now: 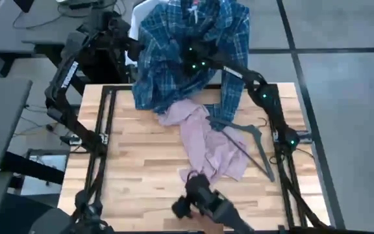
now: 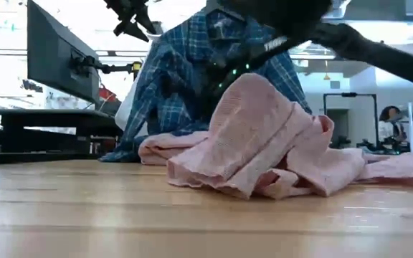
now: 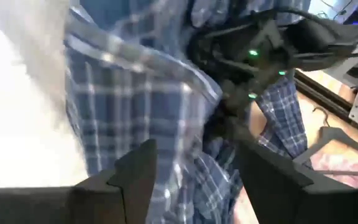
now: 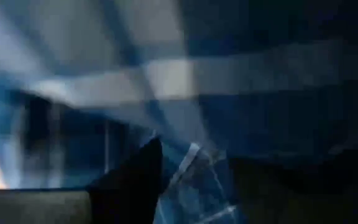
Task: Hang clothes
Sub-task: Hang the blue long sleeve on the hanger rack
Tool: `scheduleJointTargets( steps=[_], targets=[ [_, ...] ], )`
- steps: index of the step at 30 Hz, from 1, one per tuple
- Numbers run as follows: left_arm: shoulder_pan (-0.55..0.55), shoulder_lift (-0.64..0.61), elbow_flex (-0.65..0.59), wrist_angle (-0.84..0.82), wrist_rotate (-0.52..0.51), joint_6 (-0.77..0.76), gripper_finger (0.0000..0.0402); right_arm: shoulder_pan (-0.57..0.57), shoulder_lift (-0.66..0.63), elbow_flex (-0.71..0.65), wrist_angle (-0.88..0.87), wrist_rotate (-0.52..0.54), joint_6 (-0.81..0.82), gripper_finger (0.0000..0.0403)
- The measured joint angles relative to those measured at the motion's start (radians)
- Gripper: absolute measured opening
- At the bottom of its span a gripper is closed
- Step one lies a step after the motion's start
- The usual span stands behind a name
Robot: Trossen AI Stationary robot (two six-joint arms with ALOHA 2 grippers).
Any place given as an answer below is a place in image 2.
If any black computer monitor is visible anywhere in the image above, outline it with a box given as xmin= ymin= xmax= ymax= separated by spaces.
xmin=26 ymin=0 xmax=103 ymax=105

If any blue plaid shirt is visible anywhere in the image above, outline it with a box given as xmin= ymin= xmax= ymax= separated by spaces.
xmin=98 ymin=6 xmax=313 ymax=164

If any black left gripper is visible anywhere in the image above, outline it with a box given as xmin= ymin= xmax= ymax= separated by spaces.
xmin=103 ymin=0 xmax=157 ymax=43

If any white pole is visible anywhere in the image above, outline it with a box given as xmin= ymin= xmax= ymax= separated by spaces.
xmin=406 ymin=102 xmax=413 ymax=155

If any black frame stand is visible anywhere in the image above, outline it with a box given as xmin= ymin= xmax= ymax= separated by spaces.
xmin=322 ymin=92 xmax=380 ymax=148

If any person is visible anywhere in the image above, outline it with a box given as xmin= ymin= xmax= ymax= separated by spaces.
xmin=377 ymin=105 xmax=408 ymax=145

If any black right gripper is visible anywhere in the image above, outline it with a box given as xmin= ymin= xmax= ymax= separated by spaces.
xmin=200 ymin=52 xmax=251 ymax=105

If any red plastic item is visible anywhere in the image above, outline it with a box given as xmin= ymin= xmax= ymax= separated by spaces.
xmin=98 ymin=85 xmax=118 ymax=107

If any pink shirt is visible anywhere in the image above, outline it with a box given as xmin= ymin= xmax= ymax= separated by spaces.
xmin=137 ymin=73 xmax=413 ymax=201

